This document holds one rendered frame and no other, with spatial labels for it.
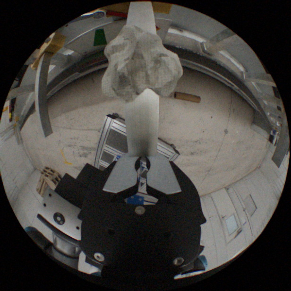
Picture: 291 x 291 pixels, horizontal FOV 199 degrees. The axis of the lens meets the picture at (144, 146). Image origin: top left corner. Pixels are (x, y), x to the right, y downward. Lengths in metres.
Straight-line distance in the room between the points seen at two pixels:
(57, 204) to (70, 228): 0.07
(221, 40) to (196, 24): 0.25
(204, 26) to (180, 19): 0.11
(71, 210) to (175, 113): 1.06
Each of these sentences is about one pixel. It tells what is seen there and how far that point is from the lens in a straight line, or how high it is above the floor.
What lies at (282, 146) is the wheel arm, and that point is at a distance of 0.23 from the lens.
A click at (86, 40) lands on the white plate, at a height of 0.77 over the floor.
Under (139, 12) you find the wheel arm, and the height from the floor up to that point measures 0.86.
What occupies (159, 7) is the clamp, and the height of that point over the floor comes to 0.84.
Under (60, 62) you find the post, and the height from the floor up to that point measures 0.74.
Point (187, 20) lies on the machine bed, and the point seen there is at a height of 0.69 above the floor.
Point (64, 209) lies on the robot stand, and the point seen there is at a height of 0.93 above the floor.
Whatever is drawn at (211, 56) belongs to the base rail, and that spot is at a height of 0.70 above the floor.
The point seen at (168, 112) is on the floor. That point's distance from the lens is 0.97.
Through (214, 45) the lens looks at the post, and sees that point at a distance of 0.34.
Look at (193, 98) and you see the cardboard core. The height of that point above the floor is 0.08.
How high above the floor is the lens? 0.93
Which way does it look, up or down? 60 degrees down
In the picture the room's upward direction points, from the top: 178 degrees counter-clockwise
